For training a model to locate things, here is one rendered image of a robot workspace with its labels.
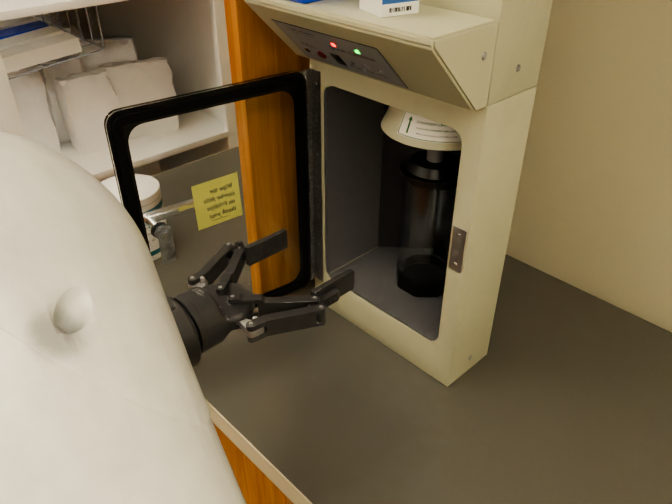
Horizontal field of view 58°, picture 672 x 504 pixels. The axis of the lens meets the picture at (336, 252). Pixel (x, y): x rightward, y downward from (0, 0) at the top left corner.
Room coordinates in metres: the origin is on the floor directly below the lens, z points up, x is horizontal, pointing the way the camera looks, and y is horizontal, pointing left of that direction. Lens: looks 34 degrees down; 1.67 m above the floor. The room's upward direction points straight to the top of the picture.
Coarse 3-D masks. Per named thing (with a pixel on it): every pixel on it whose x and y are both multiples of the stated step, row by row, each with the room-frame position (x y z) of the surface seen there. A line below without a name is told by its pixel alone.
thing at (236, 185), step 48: (288, 96) 0.89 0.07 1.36; (144, 144) 0.76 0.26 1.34; (192, 144) 0.80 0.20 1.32; (240, 144) 0.84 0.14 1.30; (288, 144) 0.89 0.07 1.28; (144, 192) 0.75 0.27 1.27; (192, 192) 0.79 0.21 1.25; (240, 192) 0.84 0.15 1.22; (288, 192) 0.89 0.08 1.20; (192, 240) 0.78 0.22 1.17; (240, 240) 0.83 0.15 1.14; (288, 240) 0.88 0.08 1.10
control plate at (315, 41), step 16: (288, 32) 0.84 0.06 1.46; (304, 32) 0.81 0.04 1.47; (320, 48) 0.82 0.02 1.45; (336, 48) 0.78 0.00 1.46; (352, 48) 0.75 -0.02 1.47; (368, 48) 0.72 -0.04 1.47; (336, 64) 0.83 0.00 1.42; (368, 64) 0.76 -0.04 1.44; (384, 64) 0.73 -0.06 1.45; (384, 80) 0.77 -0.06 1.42; (400, 80) 0.74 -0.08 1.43
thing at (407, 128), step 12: (396, 108) 0.85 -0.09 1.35; (384, 120) 0.86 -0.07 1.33; (396, 120) 0.83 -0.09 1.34; (408, 120) 0.82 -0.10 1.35; (420, 120) 0.81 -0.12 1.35; (396, 132) 0.82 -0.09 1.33; (408, 132) 0.81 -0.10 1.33; (420, 132) 0.80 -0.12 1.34; (432, 132) 0.79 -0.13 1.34; (444, 132) 0.79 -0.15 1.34; (456, 132) 0.79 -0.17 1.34; (408, 144) 0.80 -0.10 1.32; (420, 144) 0.79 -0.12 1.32; (432, 144) 0.79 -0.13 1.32; (444, 144) 0.78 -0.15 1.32; (456, 144) 0.78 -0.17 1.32
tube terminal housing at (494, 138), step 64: (448, 0) 0.75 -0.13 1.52; (512, 0) 0.71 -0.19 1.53; (320, 64) 0.91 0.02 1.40; (512, 64) 0.73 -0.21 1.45; (512, 128) 0.74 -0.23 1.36; (512, 192) 0.77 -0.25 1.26; (448, 256) 0.72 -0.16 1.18; (384, 320) 0.80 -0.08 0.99; (448, 320) 0.71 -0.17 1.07; (448, 384) 0.70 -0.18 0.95
